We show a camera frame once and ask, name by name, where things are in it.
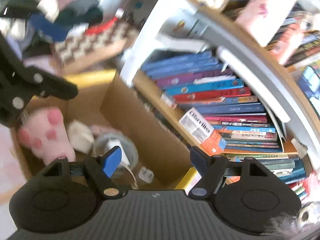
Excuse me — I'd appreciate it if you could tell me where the white tape roll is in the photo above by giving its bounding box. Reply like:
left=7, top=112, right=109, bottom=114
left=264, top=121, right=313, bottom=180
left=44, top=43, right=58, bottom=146
left=93, top=132, right=139, bottom=170

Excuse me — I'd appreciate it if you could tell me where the white rectangular eraser block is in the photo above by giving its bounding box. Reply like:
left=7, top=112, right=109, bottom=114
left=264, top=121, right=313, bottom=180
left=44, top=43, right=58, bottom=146
left=66, top=120, right=94, bottom=154

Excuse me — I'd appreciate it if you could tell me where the small white usb charger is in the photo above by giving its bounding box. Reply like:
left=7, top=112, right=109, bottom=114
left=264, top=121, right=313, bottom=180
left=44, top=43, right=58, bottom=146
left=138, top=166, right=154, bottom=184

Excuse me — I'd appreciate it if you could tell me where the pink plush pig toy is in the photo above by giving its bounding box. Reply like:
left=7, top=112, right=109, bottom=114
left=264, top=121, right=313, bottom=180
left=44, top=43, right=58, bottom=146
left=17, top=107, right=76, bottom=165

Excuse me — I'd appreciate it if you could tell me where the pile of clothes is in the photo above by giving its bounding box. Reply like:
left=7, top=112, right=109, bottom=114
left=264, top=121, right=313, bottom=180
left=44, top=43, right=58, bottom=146
left=1, top=0, right=103, bottom=57

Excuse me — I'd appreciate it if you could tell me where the wooden chess board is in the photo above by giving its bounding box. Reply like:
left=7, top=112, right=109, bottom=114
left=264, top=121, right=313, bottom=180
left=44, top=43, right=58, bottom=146
left=51, top=21, right=139, bottom=75

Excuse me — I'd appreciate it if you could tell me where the orange white medicine box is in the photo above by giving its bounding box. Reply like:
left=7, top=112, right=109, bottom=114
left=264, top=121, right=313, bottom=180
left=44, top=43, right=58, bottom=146
left=179, top=108, right=226, bottom=156

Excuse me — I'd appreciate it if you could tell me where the yellow cardboard box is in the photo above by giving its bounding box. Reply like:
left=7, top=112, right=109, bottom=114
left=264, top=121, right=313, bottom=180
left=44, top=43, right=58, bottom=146
left=26, top=70, right=194, bottom=190

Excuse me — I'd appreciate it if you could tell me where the row of leaning books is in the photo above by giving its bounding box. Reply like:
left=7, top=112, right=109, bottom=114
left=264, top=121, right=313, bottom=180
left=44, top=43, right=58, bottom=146
left=140, top=49, right=285, bottom=154

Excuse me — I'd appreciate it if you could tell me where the phone playing video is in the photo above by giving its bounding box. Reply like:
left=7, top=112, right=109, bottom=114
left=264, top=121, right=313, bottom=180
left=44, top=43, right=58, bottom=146
left=298, top=66, right=319, bottom=118

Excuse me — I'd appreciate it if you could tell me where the pink cup on shelf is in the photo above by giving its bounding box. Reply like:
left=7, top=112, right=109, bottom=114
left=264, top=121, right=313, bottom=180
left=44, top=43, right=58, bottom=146
left=235, top=0, right=297, bottom=47

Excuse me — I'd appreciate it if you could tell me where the white bookshelf frame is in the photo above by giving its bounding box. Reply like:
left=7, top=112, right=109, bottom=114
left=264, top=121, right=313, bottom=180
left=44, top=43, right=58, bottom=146
left=120, top=0, right=319, bottom=163

